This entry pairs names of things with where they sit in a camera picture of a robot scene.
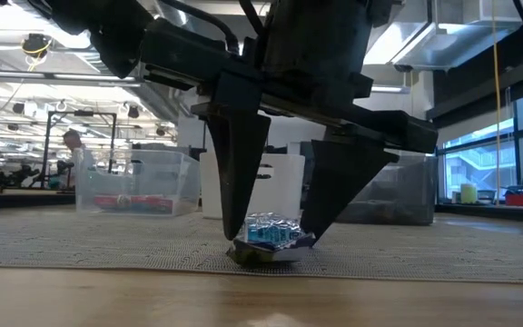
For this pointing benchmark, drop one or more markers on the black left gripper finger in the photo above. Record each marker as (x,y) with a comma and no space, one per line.
(239,172)
(338,181)

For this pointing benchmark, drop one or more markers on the blue granola bar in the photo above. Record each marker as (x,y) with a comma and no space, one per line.
(268,231)

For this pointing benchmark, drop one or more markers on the red green granola bar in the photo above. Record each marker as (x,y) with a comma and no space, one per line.
(143,203)

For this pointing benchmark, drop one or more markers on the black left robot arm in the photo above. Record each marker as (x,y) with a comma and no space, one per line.
(116,27)

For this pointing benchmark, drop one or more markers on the white plastic bin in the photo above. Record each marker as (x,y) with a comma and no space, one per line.
(279,181)

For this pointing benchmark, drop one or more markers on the dark grey plastic bin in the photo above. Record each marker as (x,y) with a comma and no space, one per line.
(397,195)

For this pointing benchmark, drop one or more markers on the clear plastic bin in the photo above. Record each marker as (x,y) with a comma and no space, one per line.
(139,177)

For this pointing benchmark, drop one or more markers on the yellow green cup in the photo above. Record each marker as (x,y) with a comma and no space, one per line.
(468,194)

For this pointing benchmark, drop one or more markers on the grey woven mat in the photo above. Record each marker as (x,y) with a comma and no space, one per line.
(107,240)

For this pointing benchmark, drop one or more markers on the person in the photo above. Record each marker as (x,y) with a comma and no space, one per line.
(76,145)

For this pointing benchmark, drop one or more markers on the silver ceiling duct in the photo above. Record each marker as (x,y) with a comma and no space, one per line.
(452,41)

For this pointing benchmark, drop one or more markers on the black metal stand frame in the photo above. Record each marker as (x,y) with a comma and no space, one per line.
(46,145)

